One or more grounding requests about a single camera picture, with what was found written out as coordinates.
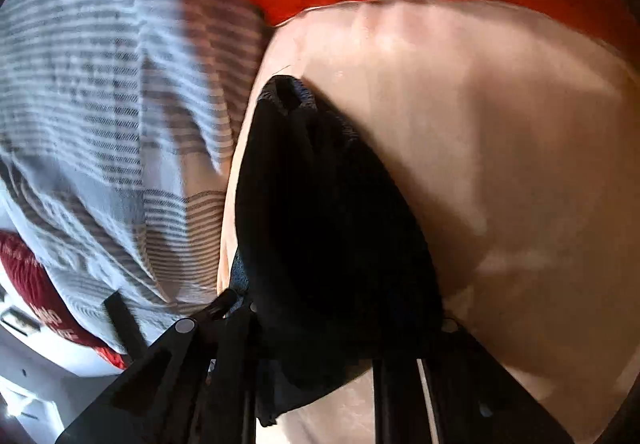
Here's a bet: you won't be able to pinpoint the peach blanket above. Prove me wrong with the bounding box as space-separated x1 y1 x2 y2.
216 0 632 444

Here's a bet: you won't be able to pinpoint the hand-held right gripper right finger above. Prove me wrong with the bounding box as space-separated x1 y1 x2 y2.
372 318 576 444

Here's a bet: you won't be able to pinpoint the black strap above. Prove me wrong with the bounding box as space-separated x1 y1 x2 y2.
103 295 148 357

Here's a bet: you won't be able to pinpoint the dark red knitted cloth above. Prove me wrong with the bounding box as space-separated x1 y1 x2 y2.
0 230 130 371

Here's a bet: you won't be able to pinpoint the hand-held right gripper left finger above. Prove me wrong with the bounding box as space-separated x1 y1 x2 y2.
54 288 262 444

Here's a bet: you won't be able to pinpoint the grey white striped duvet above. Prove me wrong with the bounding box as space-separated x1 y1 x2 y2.
0 0 273 356

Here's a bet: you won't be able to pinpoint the white furniture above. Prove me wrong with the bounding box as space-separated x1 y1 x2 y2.
0 281 128 444

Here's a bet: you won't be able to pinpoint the black pants blue patterned stripes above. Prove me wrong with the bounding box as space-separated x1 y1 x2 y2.
231 74 447 428

